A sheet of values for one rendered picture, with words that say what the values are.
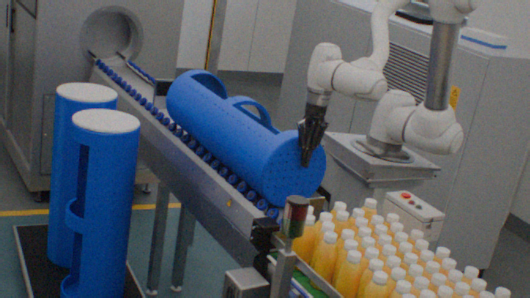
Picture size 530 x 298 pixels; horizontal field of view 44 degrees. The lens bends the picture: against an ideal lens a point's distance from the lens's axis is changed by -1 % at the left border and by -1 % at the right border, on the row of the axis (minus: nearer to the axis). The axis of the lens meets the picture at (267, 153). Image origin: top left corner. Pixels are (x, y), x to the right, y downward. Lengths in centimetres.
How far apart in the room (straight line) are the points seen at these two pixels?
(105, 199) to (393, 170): 120
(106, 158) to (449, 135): 138
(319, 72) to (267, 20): 569
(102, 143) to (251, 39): 527
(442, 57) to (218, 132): 90
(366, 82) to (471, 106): 171
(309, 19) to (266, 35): 274
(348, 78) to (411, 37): 207
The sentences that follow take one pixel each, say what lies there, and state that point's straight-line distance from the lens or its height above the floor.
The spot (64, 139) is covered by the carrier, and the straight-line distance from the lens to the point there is 318.
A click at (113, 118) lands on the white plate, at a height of 104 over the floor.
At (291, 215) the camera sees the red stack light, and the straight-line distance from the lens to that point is 174.
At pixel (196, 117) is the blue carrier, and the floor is 112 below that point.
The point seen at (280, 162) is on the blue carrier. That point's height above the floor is 114.
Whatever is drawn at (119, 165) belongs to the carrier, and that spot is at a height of 88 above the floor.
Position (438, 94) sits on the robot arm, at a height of 141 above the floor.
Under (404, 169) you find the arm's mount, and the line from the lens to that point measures 281.
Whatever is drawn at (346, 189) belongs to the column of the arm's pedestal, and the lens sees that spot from 291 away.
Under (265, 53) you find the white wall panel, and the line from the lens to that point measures 797.
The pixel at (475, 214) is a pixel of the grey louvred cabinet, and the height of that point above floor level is 49.
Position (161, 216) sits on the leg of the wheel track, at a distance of 332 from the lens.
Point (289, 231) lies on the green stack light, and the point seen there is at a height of 118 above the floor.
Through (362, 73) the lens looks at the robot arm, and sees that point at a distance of 215.
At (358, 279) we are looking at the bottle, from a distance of 196.
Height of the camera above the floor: 195
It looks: 20 degrees down
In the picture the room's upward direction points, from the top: 10 degrees clockwise
